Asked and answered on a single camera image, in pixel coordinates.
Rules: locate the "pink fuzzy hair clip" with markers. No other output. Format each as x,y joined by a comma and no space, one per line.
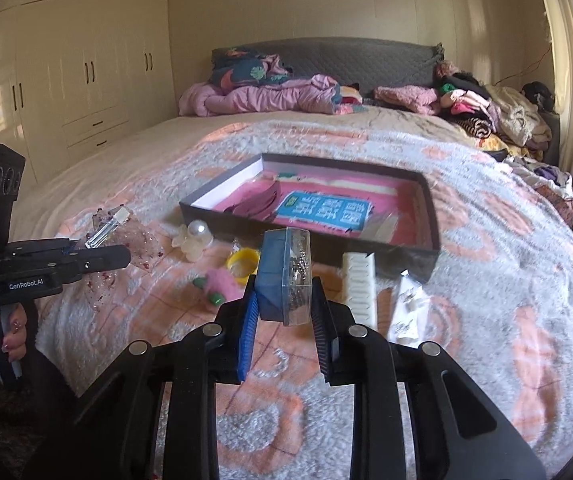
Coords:
224,285

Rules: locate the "pink quilt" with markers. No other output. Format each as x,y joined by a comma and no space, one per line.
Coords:
266,97

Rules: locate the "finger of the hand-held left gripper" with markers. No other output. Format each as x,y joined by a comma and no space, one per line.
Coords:
101,259
74,248

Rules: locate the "pink fuzzy garment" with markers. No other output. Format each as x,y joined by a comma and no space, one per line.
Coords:
406,97

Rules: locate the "grey and orange fleece blanket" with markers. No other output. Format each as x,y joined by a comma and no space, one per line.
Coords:
491,270

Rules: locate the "bed with beige sheet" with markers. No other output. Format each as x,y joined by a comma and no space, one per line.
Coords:
131,155

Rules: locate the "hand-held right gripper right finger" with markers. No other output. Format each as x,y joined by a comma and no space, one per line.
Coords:
319,330

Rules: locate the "clear empty plastic packet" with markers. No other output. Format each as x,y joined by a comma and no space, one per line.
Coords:
379,225

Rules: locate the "pink paper tray lining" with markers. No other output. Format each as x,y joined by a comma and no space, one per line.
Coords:
346,185

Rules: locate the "maroon snap hair clip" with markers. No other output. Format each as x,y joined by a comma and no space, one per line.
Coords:
256,202

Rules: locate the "white claw hair clip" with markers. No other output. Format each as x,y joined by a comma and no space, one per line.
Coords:
359,285

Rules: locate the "pearl flower hair clip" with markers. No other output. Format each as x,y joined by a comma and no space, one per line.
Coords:
196,237

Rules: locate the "dark leaf-patterned pillow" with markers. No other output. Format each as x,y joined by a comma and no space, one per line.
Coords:
246,70

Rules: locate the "yellow hair accessory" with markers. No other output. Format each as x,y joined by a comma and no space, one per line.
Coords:
234,260

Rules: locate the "cream curtain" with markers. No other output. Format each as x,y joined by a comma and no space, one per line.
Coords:
561,60

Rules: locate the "clear earring packet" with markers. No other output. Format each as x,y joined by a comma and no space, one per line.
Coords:
406,310

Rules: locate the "pile of clothes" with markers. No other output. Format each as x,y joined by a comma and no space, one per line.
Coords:
511,120

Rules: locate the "blue plastic bead box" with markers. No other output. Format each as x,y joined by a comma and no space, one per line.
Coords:
274,280

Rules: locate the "black shallow tray box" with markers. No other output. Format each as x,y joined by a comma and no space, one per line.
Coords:
311,237

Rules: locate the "black bag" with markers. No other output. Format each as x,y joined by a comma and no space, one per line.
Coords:
539,94

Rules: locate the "grey padded headboard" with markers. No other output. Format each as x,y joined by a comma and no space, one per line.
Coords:
356,60

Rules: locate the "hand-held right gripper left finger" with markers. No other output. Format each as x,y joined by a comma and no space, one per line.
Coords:
246,330

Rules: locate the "clear glitter plastic bag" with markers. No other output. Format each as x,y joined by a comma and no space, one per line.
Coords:
141,250

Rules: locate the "cream wardrobe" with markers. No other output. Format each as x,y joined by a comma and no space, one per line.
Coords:
66,75

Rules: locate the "blue printed booklet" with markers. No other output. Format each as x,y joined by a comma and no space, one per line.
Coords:
324,212

